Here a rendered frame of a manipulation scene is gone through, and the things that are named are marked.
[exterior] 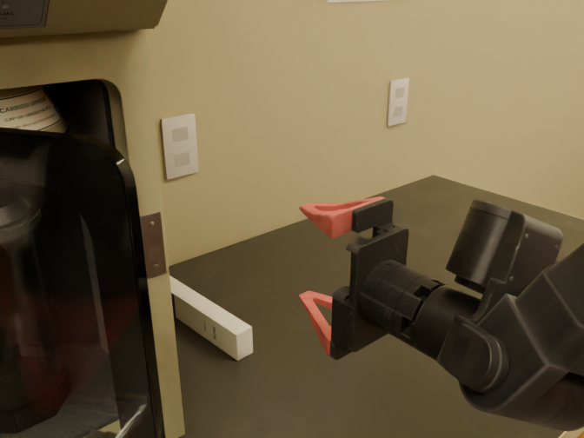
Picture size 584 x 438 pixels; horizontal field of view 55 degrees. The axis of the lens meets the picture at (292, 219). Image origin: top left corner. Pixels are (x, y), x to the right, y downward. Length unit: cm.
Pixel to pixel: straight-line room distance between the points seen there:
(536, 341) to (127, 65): 39
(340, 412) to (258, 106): 65
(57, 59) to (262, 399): 49
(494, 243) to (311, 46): 88
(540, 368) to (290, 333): 59
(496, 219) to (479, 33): 134
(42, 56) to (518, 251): 39
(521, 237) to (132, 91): 35
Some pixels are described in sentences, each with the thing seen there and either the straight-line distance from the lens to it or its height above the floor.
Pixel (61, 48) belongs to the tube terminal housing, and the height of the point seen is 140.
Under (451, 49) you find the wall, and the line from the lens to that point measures 163.
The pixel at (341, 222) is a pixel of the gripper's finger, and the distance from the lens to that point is 46.
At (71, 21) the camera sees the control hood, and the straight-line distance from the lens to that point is 47.
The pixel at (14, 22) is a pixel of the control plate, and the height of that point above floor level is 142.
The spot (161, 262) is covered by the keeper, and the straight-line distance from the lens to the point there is 60.
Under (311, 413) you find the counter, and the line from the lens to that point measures 76.
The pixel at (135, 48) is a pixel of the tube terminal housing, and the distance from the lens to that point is 53.
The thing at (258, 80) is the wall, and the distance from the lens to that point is 116.
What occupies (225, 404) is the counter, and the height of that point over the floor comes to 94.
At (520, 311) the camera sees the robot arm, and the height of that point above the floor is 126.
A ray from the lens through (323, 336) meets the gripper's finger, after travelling 52.
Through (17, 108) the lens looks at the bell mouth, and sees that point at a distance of 54.
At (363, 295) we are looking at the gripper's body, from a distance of 47.
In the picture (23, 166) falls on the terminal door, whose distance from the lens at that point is 27.
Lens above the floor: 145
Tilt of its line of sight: 23 degrees down
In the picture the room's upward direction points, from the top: straight up
